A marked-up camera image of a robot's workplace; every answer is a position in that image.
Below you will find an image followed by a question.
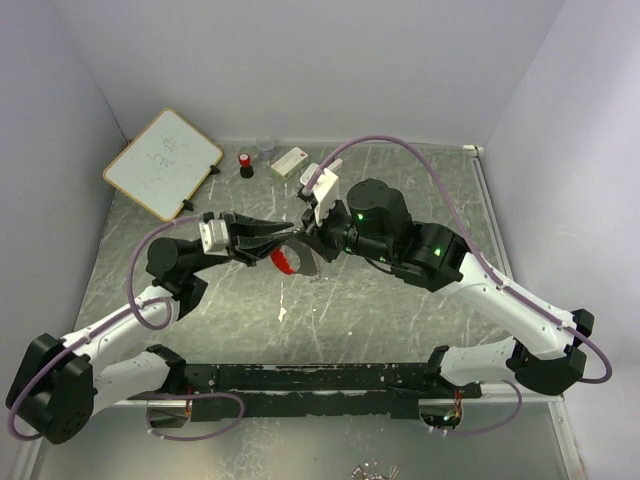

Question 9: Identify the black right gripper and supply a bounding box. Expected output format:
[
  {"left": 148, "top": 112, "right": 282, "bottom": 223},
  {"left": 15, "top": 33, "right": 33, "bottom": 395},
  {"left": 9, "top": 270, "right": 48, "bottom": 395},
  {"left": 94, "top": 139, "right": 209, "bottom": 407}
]
[{"left": 295, "top": 192, "right": 394, "bottom": 264}]

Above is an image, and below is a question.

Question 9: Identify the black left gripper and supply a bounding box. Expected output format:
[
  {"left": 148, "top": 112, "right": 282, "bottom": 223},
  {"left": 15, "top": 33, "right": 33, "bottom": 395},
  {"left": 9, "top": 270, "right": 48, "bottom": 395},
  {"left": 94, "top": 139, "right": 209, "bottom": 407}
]
[{"left": 187, "top": 210, "right": 296, "bottom": 275}]

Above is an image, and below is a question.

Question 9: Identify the metal key organizer red handle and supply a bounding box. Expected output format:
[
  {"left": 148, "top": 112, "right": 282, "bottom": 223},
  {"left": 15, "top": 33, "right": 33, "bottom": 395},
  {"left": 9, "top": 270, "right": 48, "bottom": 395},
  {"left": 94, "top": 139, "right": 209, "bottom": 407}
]
[{"left": 270, "top": 228, "right": 320, "bottom": 277}]

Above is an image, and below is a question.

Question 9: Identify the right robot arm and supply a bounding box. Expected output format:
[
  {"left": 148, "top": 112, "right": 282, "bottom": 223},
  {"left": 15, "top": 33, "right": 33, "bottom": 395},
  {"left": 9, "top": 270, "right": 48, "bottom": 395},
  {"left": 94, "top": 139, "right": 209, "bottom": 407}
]
[{"left": 300, "top": 171, "right": 594, "bottom": 398}]

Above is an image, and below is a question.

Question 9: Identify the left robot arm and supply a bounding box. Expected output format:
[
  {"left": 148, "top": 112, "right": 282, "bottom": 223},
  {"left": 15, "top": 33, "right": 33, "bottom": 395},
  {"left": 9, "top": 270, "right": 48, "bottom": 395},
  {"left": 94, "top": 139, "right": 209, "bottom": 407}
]
[{"left": 6, "top": 212, "right": 294, "bottom": 444}]

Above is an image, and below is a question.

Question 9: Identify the red black stamp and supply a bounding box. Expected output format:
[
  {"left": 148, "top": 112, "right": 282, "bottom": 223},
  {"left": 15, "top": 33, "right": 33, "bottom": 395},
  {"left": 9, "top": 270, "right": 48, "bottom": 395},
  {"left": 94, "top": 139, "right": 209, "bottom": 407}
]
[{"left": 238, "top": 152, "right": 254, "bottom": 179}]

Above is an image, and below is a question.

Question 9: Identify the white stapler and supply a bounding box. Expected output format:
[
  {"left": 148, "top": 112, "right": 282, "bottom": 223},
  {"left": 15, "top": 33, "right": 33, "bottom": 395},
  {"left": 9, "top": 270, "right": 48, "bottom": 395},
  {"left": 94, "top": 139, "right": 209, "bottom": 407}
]
[{"left": 327, "top": 158, "right": 343, "bottom": 172}]

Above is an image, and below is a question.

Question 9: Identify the white staples box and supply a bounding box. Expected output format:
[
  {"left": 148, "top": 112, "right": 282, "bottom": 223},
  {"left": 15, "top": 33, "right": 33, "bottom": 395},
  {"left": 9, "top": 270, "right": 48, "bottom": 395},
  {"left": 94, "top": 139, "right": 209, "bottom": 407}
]
[{"left": 270, "top": 147, "right": 309, "bottom": 181}]

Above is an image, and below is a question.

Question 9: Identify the clear plastic cup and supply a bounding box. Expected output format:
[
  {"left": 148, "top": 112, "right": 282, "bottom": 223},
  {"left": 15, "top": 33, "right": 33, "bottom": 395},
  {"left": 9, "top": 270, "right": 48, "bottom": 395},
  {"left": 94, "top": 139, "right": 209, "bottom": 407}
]
[{"left": 256, "top": 136, "right": 275, "bottom": 161}]

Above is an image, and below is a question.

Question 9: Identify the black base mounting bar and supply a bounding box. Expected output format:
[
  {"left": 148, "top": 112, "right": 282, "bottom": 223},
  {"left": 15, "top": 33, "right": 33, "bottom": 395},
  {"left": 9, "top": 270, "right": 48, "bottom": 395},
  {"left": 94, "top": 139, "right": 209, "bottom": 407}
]
[{"left": 177, "top": 363, "right": 481, "bottom": 420}]

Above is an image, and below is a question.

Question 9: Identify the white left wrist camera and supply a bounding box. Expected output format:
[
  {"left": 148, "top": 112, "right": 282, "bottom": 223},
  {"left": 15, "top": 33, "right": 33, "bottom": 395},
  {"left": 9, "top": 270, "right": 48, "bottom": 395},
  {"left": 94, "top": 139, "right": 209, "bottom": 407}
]
[{"left": 198, "top": 212, "right": 230, "bottom": 255}]

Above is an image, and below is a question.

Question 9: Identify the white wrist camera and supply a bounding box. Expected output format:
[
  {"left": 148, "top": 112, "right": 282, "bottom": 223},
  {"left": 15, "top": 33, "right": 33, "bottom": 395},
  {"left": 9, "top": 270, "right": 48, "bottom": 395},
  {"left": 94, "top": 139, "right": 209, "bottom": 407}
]
[
  {"left": 299, "top": 163, "right": 339, "bottom": 226},
  {"left": 198, "top": 212, "right": 230, "bottom": 255}
]

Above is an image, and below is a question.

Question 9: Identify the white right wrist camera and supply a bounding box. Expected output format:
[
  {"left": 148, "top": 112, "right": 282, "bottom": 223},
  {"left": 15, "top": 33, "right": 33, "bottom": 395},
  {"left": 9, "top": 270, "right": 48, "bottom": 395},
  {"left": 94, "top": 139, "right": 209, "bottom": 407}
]
[{"left": 299, "top": 163, "right": 339, "bottom": 226}]

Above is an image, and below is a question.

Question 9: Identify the small whiteboard wooden frame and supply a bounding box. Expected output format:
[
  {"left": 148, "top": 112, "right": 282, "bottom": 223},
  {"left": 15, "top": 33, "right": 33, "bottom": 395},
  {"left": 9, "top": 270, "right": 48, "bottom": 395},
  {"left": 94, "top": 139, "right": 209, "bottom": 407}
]
[{"left": 103, "top": 108, "right": 223, "bottom": 222}]

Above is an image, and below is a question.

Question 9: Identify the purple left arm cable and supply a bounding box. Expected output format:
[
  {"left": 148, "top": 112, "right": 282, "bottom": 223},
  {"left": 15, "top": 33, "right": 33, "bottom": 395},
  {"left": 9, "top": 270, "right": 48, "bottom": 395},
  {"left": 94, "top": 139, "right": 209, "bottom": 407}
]
[{"left": 5, "top": 215, "right": 246, "bottom": 442}]

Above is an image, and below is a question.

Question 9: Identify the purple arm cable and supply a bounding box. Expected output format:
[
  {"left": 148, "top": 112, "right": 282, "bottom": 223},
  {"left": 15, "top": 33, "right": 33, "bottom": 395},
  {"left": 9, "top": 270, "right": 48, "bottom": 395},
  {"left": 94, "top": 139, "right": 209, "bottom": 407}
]
[
  {"left": 5, "top": 215, "right": 246, "bottom": 442},
  {"left": 308, "top": 133, "right": 614, "bottom": 437}
]

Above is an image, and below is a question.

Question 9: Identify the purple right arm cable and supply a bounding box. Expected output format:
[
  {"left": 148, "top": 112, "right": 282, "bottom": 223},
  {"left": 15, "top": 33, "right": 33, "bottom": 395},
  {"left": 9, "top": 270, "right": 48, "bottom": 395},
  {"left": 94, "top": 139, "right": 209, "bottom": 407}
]
[{"left": 308, "top": 133, "right": 614, "bottom": 437}]

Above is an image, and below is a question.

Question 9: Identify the aluminium frame rail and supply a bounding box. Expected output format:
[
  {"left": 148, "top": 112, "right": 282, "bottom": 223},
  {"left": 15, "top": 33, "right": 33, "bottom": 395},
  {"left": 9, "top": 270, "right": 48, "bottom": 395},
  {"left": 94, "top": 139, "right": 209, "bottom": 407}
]
[{"left": 463, "top": 145, "right": 587, "bottom": 479}]

